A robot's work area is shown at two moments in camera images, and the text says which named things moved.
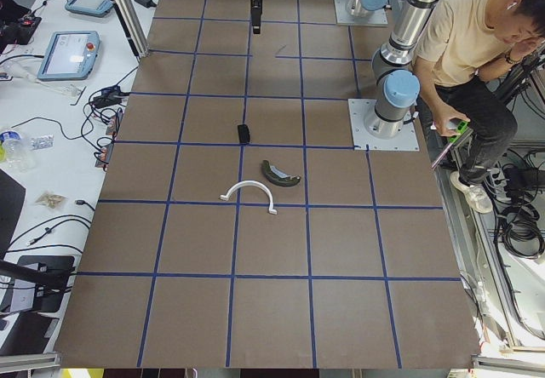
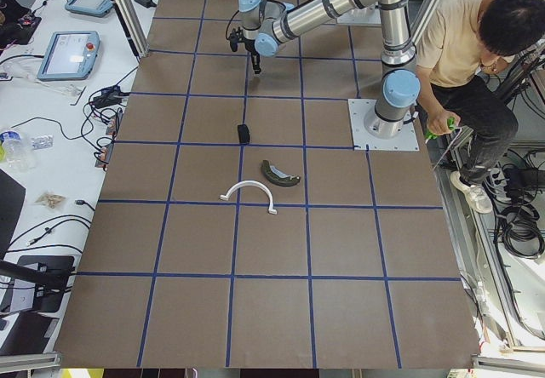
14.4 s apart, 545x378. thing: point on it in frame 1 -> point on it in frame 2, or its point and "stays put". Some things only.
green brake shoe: (278, 176) stays put
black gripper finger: (256, 4) -> (255, 61)
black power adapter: (143, 0) stays put
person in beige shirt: (469, 33) stays put
